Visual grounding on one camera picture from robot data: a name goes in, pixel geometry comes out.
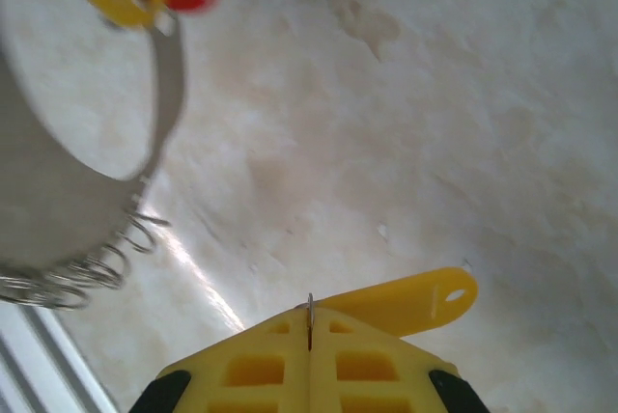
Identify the steel key organizer plate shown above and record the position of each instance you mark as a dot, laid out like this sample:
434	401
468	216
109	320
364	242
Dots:
48	220

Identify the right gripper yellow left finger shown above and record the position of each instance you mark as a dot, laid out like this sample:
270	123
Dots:
251	369

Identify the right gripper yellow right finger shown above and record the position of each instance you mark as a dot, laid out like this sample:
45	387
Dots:
367	369

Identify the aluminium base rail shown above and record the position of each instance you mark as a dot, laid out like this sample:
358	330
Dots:
38	369

